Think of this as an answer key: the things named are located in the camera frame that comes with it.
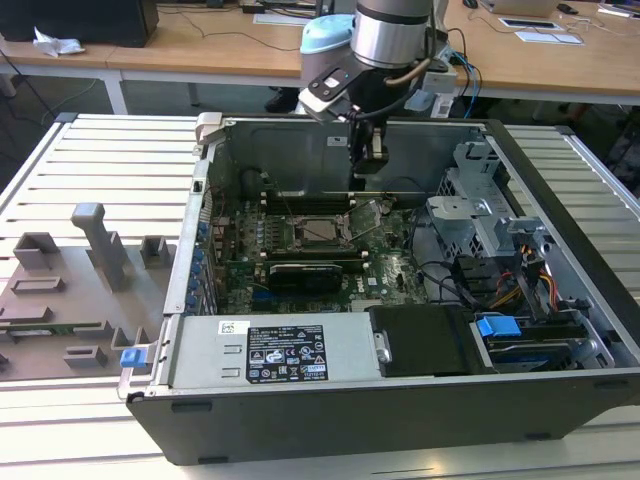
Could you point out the silver square CPU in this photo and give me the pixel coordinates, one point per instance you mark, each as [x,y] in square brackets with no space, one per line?
[320,230]

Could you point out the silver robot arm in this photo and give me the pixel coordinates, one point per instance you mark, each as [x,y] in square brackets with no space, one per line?
[390,35]

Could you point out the black RAM slot bank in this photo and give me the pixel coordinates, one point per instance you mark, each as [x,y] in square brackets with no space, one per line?
[320,255]
[310,202]

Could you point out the CPU socket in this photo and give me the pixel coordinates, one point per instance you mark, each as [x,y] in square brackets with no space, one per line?
[299,235]

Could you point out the blue expansion slot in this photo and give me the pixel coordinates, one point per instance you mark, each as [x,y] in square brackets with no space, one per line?
[265,300]

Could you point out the black drive cover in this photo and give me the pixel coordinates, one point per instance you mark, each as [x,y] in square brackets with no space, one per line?
[425,340]

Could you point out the pale blue cloth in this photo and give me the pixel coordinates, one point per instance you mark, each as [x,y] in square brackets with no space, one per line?
[420,101]

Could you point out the small white device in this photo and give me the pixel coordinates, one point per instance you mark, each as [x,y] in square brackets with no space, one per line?
[442,106]

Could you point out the white paper sheet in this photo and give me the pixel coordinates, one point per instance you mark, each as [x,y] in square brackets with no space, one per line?
[275,20]

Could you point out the silver drive cage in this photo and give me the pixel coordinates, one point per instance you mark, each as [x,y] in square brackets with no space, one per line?
[460,220]

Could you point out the grey case latch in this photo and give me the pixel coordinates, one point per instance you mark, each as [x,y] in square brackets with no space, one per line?
[207,122]

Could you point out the silver laptop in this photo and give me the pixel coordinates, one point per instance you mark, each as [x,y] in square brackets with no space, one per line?
[520,5]

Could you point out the white framed tablet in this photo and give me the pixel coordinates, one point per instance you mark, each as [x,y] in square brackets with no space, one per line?
[530,22]

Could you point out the green motherboard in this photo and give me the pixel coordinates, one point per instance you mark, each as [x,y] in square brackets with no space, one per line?
[385,280]

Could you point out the white paper sheets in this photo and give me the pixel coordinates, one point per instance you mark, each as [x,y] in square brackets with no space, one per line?
[550,37]

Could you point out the black graphics card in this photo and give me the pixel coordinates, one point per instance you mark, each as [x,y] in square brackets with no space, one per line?
[305,280]

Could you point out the black computer mouse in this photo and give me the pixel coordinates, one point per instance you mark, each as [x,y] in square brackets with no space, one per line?
[567,8]

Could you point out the black office chair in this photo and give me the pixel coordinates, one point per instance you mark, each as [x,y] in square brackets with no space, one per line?
[625,150]

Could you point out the blue disk carrier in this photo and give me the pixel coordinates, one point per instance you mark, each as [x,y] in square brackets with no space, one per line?
[497,327]

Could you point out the silver power supply unit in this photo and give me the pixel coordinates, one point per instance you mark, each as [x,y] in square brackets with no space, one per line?
[200,350]

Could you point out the black desktop box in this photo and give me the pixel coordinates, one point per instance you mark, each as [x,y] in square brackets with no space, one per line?
[75,20]

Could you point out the crumpled white paper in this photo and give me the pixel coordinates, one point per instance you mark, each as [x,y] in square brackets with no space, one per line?
[55,46]

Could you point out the black PC case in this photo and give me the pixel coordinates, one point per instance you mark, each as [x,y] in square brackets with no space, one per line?
[350,425]

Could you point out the blue plastic latch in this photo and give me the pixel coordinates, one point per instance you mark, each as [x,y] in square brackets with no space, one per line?
[131,358]

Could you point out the grey parts rack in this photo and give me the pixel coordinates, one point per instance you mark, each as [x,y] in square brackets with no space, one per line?
[65,300]

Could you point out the green RAM stick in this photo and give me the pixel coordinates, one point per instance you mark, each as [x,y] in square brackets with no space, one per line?
[55,328]

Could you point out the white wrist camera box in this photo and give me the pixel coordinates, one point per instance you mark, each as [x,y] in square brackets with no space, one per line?
[320,102]

